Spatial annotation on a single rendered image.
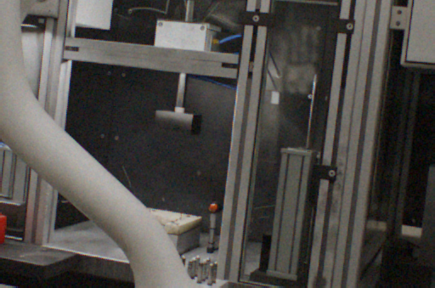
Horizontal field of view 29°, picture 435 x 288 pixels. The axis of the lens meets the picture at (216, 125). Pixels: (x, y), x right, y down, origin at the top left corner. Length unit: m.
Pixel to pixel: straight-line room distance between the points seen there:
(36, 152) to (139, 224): 0.15
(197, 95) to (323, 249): 0.64
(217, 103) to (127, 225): 1.09
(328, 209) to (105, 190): 0.66
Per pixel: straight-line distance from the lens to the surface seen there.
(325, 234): 1.55
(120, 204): 0.97
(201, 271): 1.48
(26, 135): 1.00
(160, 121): 1.81
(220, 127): 2.03
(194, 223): 1.83
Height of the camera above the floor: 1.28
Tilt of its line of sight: 3 degrees down
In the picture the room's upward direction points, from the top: 7 degrees clockwise
